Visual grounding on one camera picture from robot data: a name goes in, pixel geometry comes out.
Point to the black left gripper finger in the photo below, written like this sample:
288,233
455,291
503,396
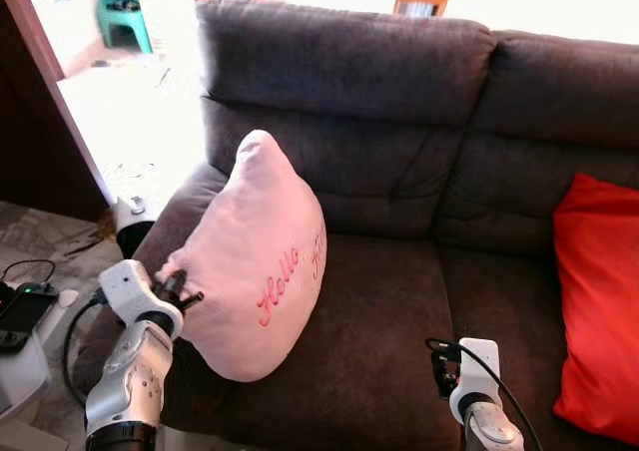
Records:
194,297

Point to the pink pillow with Hello embroidery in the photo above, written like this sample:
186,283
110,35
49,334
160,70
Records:
250,241

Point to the white and black floor appliance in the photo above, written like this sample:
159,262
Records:
133,226

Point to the red pillow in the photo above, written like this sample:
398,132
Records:
599,301

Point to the dark brown fabric sofa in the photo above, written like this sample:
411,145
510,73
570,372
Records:
399,92

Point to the black device with indicator lights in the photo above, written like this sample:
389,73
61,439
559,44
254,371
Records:
25,311

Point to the white box with buttons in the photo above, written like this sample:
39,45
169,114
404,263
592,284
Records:
20,376

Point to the teal plastic stool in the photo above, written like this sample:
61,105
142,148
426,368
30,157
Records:
125,27

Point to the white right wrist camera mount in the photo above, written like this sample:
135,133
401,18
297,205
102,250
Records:
479,366

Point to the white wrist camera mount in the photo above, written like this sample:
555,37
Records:
125,286
479,366

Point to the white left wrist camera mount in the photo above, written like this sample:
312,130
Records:
125,286

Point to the dark brown wooden door frame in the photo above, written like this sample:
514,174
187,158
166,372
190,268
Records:
30,122

